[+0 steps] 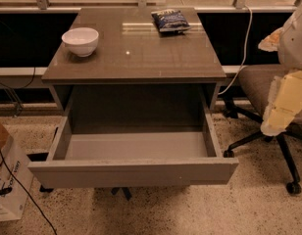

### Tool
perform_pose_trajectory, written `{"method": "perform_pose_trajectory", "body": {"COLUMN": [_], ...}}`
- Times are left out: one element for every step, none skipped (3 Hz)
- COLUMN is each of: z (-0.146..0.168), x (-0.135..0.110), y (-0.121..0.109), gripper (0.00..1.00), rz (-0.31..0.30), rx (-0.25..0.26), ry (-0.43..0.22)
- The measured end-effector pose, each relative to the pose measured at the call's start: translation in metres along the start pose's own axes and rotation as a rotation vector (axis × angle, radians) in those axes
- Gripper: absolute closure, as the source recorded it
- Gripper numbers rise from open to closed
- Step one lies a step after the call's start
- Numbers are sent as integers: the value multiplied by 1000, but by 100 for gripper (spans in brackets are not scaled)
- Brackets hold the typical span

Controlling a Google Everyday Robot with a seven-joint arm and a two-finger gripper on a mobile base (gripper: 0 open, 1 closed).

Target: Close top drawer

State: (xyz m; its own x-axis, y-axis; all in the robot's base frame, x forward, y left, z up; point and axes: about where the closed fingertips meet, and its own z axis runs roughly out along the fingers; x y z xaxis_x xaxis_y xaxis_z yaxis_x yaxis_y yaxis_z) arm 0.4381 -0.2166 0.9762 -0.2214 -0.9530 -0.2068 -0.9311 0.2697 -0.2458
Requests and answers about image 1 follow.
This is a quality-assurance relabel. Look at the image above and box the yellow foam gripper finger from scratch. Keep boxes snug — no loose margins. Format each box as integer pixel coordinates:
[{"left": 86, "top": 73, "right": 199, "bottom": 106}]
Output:
[
  {"left": 258, "top": 27, "right": 283, "bottom": 52},
  {"left": 261, "top": 70, "right": 302, "bottom": 136}
]

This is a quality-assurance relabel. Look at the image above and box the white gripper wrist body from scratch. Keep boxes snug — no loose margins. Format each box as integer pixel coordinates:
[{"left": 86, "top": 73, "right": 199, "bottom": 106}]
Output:
[{"left": 277, "top": 3, "right": 302, "bottom": 70}]

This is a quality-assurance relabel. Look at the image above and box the grey top drawer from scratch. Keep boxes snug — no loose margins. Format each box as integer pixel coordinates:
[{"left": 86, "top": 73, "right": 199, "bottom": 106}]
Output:
[{"left": 27, "top": 91, "right": 239, "bottom": 190}]

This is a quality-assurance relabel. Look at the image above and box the grey office chair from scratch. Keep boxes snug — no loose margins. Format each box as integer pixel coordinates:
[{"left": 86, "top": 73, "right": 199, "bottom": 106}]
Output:
[{"left": 223, "top": 64, "right": 302, "bottom": 195}]

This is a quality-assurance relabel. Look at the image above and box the blue chip bag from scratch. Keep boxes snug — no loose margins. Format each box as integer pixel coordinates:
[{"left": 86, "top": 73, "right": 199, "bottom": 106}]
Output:
[{"left": 151, "top": 9, "right": 190, "bottom": 32}]

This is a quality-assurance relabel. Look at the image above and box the grey cabinet desk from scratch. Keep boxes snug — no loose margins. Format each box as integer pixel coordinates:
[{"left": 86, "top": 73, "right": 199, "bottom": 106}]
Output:
[{"left": 42, "top": 7, "right": 226, "bottom": 107}]

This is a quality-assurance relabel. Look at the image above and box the white ceramic bowl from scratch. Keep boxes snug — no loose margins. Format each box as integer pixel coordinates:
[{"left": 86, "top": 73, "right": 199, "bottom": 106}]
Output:
[{"left": 62, "top": 27, "right": 99, "bottom": 57}]

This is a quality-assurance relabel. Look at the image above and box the white cardboard box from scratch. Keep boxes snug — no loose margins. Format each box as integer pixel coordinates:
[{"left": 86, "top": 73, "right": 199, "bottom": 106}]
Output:
[{"left": 0, "top": 122, "right": 33, "bottom": 221}]

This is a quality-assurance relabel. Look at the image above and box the white cable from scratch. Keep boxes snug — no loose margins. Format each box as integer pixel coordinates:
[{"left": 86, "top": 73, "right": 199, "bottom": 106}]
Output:
[{"left": 218, "top": 4, "right": 254, "bottom": 96}]

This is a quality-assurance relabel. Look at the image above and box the black floor cable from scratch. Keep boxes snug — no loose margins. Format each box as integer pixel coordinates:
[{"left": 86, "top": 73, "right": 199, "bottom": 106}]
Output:
[{"left": 0, "top": 137, "right": 59, "bottom": 235}]

